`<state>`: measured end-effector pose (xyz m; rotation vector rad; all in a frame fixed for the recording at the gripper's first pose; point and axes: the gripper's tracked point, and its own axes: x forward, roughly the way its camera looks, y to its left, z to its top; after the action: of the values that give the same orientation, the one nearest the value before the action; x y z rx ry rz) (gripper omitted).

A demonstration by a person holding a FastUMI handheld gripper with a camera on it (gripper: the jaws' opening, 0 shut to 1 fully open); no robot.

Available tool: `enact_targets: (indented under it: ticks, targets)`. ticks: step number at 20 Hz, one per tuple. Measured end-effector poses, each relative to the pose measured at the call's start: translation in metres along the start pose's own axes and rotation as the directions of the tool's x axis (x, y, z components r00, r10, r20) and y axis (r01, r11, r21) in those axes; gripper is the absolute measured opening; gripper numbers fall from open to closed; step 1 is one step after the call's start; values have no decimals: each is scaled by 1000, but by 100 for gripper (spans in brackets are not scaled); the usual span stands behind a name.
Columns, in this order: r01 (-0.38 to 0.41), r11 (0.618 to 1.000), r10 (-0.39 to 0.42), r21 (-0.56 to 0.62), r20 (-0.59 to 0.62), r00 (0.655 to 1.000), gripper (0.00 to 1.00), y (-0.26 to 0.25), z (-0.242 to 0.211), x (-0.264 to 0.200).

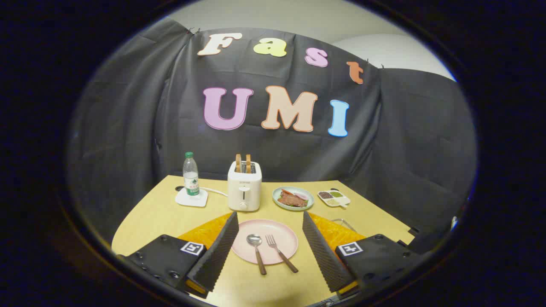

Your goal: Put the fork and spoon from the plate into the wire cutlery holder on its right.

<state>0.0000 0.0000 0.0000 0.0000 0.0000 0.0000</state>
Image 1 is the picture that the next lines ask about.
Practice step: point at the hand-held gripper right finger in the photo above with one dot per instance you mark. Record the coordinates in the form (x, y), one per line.
(324, 256)

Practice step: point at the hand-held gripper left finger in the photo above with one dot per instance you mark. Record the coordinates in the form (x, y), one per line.
(217, 256)

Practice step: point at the pink plate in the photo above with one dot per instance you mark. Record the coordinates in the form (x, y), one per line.
(277, 230)

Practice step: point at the pale green plate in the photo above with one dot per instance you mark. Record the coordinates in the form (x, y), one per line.
(309, 204)

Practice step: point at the white divided condiment dish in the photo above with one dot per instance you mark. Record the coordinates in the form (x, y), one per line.
(342, 200)

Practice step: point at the white square coaster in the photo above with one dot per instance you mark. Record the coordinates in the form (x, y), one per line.
(192, 201)

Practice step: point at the brown meat slices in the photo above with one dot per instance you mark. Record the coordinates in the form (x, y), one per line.
(292, 201)

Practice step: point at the pink ham slice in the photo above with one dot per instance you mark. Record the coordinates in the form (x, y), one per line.
(301, 196)

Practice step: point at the white toaster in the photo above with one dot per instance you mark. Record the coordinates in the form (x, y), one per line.
(244, 187)

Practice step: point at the orange carrot piece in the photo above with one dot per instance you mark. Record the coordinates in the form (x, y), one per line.
(286, 192)

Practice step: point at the clear plastic water bottle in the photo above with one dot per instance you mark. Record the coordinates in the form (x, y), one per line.
(190, 175)

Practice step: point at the black table clamp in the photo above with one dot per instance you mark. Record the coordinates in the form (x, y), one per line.
(413, 230)

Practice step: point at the toast slice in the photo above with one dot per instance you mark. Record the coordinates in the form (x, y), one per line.
(248, 163)
(238, 163)

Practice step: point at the black backdrop cloth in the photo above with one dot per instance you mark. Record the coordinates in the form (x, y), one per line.
(128, 128)

